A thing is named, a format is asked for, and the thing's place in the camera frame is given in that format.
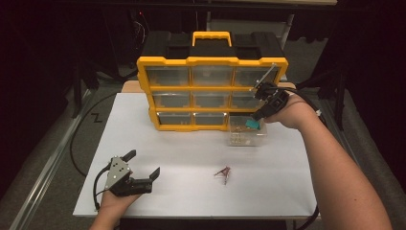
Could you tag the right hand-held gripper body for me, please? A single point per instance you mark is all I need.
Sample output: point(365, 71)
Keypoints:
point(276, 99)

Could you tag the black metal stand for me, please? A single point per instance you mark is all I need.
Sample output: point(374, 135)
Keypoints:
point(341, 105)
point(76, 96)

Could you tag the person's right hand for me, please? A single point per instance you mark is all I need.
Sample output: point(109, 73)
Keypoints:
point(293, 115)

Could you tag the yellow black organizer case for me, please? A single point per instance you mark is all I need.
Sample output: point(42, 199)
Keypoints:
point(210, 51)

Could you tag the person's left hand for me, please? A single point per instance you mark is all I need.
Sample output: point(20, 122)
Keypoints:
point(112, 202)

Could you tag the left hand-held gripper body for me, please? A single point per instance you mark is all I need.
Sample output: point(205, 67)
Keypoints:
point(115, 172)

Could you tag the clear plastic drawer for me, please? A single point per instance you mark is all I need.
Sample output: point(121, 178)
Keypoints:
point(252, 139)

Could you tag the set of clear organizer drawers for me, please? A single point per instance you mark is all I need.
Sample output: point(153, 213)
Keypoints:
point(210, 76)

